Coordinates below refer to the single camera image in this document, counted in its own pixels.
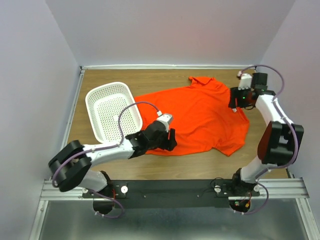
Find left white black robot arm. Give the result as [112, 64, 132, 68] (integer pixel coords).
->
[48, 120, 178, 198]

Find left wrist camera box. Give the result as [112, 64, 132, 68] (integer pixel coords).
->
[156, 110, 174, 132]

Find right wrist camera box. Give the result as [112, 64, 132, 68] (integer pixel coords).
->
[237, 71, 253, 90]

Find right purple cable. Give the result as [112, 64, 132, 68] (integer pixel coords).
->
[234, 64, 300, 216]

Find white perforated plastic basket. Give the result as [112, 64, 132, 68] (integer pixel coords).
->
[85, 82, 143, 145]

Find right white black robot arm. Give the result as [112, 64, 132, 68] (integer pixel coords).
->
[228, 71, 304, 196]

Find aluminium frame rail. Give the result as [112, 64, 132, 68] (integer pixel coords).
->
[29, 65, 86, 240]

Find orange t shirt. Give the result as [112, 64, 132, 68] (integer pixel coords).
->
[134, 76, 250, 157]

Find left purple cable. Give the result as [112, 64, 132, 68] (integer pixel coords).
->
[51, 101, 163, 220]

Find purple cable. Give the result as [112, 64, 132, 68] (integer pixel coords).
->
[234, 64, 300, 216]
[51, 101, 163, 220]

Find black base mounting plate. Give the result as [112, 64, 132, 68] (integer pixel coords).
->
[83, 177, 260, 212]

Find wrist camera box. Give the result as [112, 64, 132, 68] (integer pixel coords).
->
[237, 71, 253, 90]
[156, 110, 174, 132]

